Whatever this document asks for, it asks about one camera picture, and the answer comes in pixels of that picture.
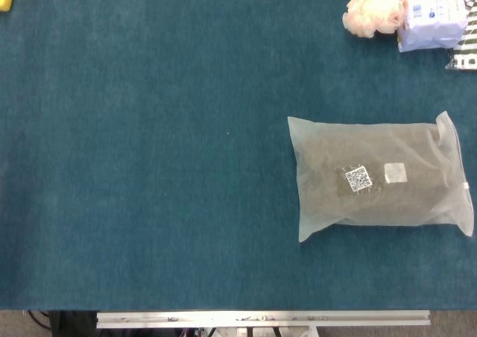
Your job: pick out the pink bath loofah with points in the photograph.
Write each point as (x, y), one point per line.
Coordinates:
(372, 10)

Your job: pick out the aluminium frame rail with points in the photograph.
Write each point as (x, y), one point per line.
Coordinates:
(261, 319)

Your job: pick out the translucent plastic bag package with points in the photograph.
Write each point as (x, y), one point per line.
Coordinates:
(357, 203)

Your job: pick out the white tissue pack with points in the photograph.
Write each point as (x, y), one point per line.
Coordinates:
(432, 16)

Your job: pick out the black white striped package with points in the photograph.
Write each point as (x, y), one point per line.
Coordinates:
(467, 50)

